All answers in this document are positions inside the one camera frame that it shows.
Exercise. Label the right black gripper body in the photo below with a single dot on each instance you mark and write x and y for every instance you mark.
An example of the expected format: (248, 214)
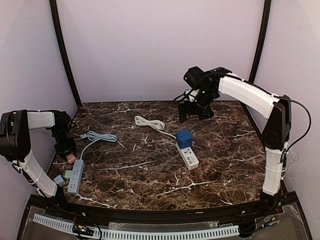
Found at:
(196, 108)

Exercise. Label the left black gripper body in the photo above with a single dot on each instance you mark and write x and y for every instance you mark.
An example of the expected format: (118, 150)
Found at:
(66, 146)

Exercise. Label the pink cube charger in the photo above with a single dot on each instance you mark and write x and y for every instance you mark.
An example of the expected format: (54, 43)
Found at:
(71, 158)

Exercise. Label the green cube charger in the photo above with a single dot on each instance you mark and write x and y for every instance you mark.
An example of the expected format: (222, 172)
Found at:
(67, 174)

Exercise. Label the dark blue cube plug adapter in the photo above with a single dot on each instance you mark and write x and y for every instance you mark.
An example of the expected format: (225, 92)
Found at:
(184, 139)

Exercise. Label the light blue power strip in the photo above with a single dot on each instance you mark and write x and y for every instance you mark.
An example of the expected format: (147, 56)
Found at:
(76, 177)

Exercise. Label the white power strip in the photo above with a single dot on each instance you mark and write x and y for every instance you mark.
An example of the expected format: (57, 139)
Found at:
(188, 156)

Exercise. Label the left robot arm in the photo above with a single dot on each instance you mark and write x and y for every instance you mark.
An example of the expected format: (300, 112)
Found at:
(15, 146)

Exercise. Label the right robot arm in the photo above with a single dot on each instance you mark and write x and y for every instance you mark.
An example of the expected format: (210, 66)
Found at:
(207, 86)

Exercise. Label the light blue cube charger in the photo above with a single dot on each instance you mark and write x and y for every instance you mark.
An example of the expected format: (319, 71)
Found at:
(60, 181)

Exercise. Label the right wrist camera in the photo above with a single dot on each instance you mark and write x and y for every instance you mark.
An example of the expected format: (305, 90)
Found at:
(192, 76)

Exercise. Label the white slotted cable duct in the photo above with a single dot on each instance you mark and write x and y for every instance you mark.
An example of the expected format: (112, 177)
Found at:
(112, 234)

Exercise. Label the right black frame post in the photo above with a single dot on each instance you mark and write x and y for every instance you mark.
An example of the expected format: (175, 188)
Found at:
(261, 40)

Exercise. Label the black frame post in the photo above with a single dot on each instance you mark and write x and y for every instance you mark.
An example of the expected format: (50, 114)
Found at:
(63, 52)
(261, 40)

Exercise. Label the left black frame post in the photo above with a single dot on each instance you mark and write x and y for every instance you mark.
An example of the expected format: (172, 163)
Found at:
(63, 52)

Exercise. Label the black front rail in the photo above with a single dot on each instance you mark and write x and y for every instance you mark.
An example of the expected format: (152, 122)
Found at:
(236, 214)

